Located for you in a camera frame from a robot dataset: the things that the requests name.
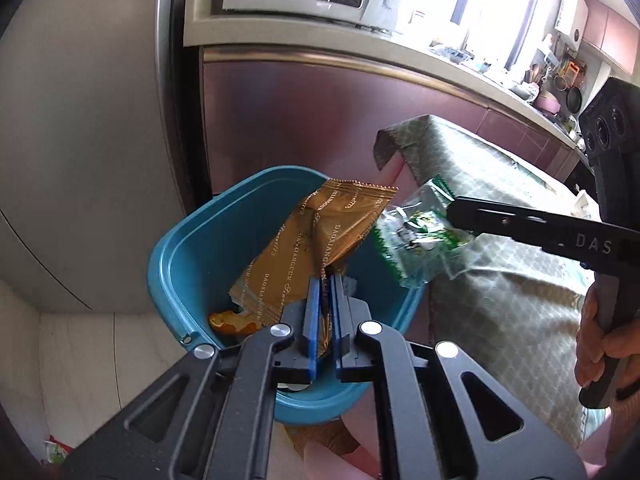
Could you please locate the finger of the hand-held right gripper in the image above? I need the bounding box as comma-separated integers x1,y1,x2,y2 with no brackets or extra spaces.
446,196,640,271

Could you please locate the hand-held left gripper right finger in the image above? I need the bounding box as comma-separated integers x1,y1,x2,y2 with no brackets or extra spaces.
330,272,586,480

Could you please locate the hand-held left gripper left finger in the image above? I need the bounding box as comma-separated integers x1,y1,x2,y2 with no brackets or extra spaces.
65,275,321,480

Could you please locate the orange peel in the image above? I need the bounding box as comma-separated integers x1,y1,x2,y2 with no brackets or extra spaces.
208,309,261,336

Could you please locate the green clear plastic wrapper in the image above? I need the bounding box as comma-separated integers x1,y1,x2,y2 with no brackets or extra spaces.
372,175,474,289

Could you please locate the golden snack wrapper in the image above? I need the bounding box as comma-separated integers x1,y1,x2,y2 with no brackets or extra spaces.
227,178,399,359

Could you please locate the teal plastic bin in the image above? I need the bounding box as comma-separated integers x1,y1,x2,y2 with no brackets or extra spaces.
147,165,426,426

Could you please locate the person's right hand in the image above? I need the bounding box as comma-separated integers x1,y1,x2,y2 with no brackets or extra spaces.
574,280,640,403

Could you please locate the patterned green tablecloth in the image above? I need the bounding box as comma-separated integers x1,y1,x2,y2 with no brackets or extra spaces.
375,115,608,449

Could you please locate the white water heater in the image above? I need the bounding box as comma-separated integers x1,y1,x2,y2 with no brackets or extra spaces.
554,0,590,41

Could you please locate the kitchen window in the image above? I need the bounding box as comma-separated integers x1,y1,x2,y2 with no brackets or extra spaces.
400,0,566,69

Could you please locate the kitchen counter with brown cabinets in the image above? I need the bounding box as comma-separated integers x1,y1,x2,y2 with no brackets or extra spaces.
182,0,584,197

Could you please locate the grey refrigerator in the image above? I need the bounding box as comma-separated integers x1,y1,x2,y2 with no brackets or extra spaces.
0,0,211,314

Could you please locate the green red packet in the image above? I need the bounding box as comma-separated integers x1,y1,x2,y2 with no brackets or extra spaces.
44,440,69,466

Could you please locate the pink wall cabinet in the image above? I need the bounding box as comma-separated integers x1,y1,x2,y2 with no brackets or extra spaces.
580,0,640,74

